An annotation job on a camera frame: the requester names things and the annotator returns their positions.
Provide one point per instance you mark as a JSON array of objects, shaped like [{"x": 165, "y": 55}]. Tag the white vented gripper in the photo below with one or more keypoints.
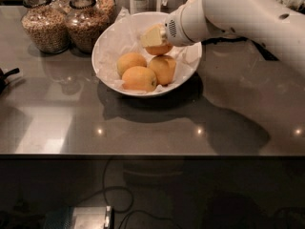
[{"x": 172, "y": 30}]

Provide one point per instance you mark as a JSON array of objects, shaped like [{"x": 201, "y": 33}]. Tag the orange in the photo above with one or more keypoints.
[
  {"x": 139, "y": 79},
  {"x": 164, "y": 68},
  {"x": 159, "y": 50},
  {"x": 128, "y": 60}
]

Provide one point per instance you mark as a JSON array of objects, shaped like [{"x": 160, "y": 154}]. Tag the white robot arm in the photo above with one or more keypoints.
[{"x": 279, "y": 30}]

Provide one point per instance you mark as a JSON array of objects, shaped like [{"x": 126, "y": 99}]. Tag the white ceramic bowl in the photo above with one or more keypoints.
[{"x": 98, "y": 64}]

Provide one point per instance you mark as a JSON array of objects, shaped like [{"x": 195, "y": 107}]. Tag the white paper bowl liner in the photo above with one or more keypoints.
[{"x": 111, "y": 45}]

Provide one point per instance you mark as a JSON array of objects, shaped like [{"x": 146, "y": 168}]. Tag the rear glass grain jar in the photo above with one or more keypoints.
[{"x": 108, "y": 7}]

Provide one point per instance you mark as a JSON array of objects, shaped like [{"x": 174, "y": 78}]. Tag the glass grain jar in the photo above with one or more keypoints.
[
  {"x": 85, "y": 22},
  {"x": 108, "y": 7},
  {"x": 45, "y": 26}
]

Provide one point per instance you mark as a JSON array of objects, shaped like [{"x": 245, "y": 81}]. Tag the middle glass grain jar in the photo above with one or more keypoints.
[{"x": 85, "y": 22}]

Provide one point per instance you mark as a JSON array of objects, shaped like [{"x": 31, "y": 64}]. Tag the left glass grain jar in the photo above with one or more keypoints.
[{"x": 45, "y": 26}]

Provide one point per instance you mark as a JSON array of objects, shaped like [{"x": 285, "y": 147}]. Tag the silver box under table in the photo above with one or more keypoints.
[{"x": 100, "y": 217}]

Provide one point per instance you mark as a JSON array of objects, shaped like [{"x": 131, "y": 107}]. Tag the black handle at left edge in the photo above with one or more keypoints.
[{"x": 4, "y": 77}]

